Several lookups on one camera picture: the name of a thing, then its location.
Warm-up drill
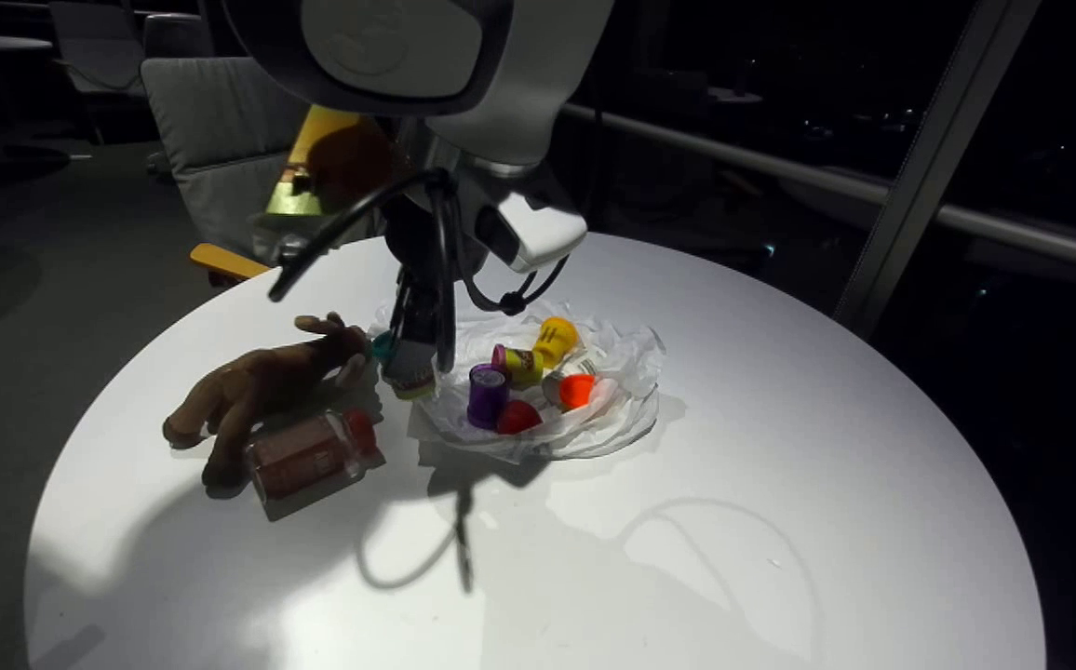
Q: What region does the grey slanted metal post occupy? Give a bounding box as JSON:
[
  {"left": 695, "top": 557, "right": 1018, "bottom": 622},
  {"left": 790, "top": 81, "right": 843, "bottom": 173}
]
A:
[{"left": 832, "top": 0, "right": 1043, "bottom": 335}]

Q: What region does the small yellow dough tub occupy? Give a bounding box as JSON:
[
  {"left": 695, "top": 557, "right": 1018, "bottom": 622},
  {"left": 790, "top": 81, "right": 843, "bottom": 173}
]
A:
[{"left": 533, "top": 313, "right": 586, "bottom": 376}]

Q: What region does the grey metal railing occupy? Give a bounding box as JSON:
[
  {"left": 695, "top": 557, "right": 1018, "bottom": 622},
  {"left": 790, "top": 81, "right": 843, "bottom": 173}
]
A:
[{"left": 559, "top": 103, "right": 1076, "bottom": 281}]

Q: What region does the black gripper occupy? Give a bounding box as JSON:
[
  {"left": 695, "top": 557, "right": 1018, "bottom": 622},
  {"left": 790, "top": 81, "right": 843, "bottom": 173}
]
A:
[{"left": 384, "top": 173, "right": 466, "bottom": 374}]

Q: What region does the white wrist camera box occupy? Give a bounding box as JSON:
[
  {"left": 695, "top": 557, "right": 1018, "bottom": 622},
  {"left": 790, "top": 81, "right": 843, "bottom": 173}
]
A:
[{"left": 476, "top": 184, "right": 592, "bottom": 274}]

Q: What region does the clear plastic bag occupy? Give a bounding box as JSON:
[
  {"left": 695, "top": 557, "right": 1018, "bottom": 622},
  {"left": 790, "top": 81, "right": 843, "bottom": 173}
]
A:
[{"left": 406, "top": 313, "right": 669, "bottom": 464}]

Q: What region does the teal lid dough tub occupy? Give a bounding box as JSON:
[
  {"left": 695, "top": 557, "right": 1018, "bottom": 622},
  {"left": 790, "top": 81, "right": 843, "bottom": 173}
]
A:
[{"left": 364, "top": 328, "right": 443, "bottom": 402}]

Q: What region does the dark background chair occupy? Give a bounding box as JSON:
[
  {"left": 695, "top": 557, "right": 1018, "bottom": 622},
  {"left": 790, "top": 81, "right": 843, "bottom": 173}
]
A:
[{"left": 44, "top": 0, "right": 149, "bottom": 98}]

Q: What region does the orange dough tub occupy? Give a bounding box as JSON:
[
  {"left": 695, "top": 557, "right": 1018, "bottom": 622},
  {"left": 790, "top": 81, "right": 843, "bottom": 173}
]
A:
[{"left": 554, "top": 370, "right": 603, "bottom": 412}]

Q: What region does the brown plush moose toy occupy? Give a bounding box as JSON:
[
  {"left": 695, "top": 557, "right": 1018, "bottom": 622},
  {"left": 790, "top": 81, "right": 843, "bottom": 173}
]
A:
[{"left": 159, "top": 310, "right": 381, "bottom": 490}]

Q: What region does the grey upholstered chair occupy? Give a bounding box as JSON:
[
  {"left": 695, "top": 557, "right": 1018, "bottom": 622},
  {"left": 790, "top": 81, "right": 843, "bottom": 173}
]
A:
[{"left": 137, "top": 51, "right": 317, "bottom": 250}]

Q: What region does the purple dough tub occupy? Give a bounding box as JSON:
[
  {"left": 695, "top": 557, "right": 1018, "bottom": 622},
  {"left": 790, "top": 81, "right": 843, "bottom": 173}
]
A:
[{"left": 466, "top": 362, "right": 515, "bottom": 431}]

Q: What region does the yellow wooden slat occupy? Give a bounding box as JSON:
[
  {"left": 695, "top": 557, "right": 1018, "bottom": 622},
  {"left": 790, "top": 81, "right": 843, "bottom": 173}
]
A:
[{"left": 188, "top": 240, "right": 275, "bottom": 282}]

